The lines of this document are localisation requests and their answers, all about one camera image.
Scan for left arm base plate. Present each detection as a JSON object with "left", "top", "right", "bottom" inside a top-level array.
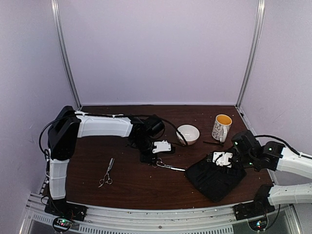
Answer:
[{"left": 44, "top": 201, "right": 87, "bottom": 221}]

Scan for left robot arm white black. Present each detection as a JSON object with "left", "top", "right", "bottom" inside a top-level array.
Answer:
[{"left": 48, "top": 106, "right": 172, "bottom": 216}]

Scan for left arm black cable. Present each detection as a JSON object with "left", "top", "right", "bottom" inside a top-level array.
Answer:
[{"left": 39, "top": 114, "right": 190, "bottom": 161}]

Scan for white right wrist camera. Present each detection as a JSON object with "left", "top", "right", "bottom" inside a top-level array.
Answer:
[{"left": 206, "top": 152, "right": 233, "bottom": 168}]

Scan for black tool case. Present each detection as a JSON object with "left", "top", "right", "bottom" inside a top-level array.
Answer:
[{"left": 184, "top": 157, "right": 247, "bottom": 202}]

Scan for right aluminium frame post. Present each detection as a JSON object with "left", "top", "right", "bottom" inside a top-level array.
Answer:
[{"left": 235, "top": 0, "right": 265, "bottom": 109}]

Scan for white mug yellow inside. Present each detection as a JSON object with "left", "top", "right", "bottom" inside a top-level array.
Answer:
[{"left": 212, "top": 114, "right": 233, "bottom": 143}]

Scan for black hair clip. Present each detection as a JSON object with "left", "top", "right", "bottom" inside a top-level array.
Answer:
[{"left": 203, "top": 141, "right": 224, "bottom": 147}]

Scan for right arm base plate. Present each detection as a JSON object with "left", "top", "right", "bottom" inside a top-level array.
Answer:
[{"left": 233, "top": 202, "right": 275, "bottom": 221}]

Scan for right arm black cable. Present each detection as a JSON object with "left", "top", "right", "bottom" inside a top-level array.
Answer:
[{"left": 254, "top": 134, "right": 305, "bottom": 156}]

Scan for aluminium frame post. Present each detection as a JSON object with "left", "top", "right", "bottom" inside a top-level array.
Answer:
[
  {"left": 235, "top": 0, "right": 265, "bottom": 109},
  {"left": 51, "top": 0, "right": 82, "bottom": 110}
]

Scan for left aluminium frame post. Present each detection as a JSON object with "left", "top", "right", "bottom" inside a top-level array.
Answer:
[{"left": 51, "top": 0, "right": 82, "bottom": 110}]

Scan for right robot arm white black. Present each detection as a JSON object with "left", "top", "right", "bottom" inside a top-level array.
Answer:
[{"left": 213, "top": 130, "right": 312, "bottom": 218}]

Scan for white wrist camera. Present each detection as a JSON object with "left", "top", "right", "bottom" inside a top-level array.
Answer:
[
  {"left": 152, "top": 140, "right": 176, "bottom": 154},
  {"left": 206, "top": 152, "right": 233, "bottom": 168}
]

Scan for silver straight hair scissors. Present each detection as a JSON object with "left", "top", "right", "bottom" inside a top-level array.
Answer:
[{"left": 152, "top": 158, "right": 186, "bottom": 172}]

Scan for white ceramic bowl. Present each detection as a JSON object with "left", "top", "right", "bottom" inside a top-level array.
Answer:
[{"left": 176, "top": 124, "right": 200, "bottom": 146}]

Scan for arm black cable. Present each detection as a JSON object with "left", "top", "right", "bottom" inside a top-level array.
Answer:
[
  {"left": 254, "top": 134, "right": 305, "bottom": 156},
  {"left": 39, "top": 114, "right": 190, "bottom": 161}
]

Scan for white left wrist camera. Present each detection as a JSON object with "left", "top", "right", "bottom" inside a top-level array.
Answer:
[{"left": 152, "top": 140, "right": 176, "bottom": 154}]

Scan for front aluminium rail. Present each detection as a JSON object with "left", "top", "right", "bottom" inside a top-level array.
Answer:
[{"left": 16, "top": 193, "right": 303, "bottom": 234}]

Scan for silver thinning scissors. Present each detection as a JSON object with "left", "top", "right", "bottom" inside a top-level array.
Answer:
[{"left": 98, "top": 158, "right": 115, "bottom": 188}]

